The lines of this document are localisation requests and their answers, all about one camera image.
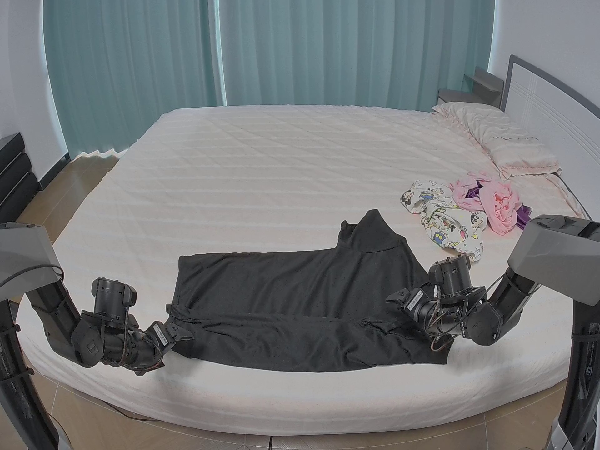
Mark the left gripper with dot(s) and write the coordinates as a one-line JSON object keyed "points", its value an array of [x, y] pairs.
{"points": [[147, 345]]}

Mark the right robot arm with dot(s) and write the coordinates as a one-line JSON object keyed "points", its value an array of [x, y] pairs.
{"points": [[548, 260]]}

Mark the blue-green curtain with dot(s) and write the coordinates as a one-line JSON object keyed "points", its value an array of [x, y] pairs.
{"points": [[356, 35], [131, 54]]}

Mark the purple garment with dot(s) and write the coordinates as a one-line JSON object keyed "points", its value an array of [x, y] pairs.
{"points": [[525, 216]]}

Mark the black T-shirt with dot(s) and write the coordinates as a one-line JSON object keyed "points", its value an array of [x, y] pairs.
{"points": [[304, 307]]}

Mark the bed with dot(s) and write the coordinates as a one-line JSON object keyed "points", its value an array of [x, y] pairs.
{"points": [[281, 167]]}

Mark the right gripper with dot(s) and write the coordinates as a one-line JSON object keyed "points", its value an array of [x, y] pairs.
{"points": [[422, 307]]}

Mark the cream pillow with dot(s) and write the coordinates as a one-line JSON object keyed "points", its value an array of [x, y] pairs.
{"points": [[501, 138]]}

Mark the pink garment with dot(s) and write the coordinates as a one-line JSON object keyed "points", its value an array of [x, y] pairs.
{"points": [[501, 204]]}

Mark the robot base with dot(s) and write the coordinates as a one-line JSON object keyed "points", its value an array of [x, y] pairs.
{"points": [[560, 438]]}

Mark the grey bedside table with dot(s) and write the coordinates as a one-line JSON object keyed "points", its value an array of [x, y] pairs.
{"points": [[468, 94]]}

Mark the black chest of drawers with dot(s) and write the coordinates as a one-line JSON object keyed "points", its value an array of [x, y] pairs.
{"points": [[14, 181]]}

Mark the white printed pyjama top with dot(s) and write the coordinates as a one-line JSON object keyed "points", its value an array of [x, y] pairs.
{"points": [[445, 218]]}

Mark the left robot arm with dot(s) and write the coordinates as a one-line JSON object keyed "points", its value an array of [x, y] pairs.
{"points": [[89, 340]]}

